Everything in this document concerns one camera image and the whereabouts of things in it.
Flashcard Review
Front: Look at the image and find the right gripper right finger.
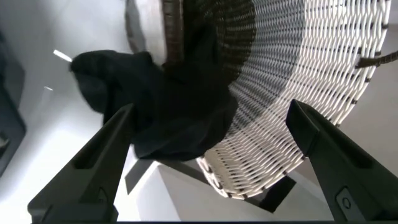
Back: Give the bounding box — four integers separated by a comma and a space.
285, 98, 398, 223

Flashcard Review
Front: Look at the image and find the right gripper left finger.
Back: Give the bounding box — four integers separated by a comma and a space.
27, 103, 136, 223

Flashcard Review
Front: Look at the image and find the black garment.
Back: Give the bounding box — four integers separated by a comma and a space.
68, 23, 239, 162

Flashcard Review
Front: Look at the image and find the white laundry basket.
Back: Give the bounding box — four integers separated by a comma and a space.
124, 0, 398, 200

